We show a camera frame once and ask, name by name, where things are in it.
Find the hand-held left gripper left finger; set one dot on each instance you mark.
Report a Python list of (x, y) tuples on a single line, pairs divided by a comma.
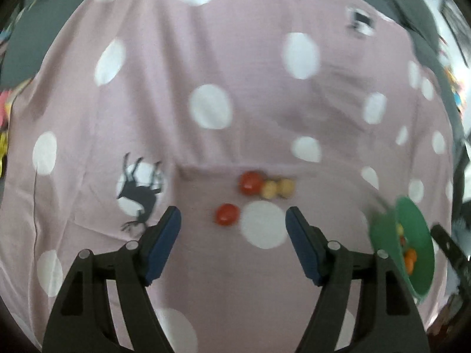
[(163, 242)]

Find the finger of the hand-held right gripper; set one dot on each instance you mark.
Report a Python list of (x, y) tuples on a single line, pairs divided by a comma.
[(447, 244)]

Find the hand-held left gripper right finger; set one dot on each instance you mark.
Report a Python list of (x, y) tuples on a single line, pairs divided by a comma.
[(301, 246)]

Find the green plastic bowl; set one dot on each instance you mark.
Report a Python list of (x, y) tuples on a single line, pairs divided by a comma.
[(419, 228)]

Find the orange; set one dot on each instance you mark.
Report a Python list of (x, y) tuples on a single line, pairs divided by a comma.
[(410, 255), (408, 266)]

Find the yellow-green mango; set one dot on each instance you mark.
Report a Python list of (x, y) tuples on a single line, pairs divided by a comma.
[(399, 229)]

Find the yellow cherry tomato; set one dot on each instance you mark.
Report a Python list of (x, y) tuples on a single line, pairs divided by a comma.
[(286, 186), (269, 189)]

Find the small red tomato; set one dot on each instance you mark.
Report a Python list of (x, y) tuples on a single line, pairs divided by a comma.
[(251, 182)]

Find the pink polka-dot blanket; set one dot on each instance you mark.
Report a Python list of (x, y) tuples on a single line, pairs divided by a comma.
[(235, 81)]

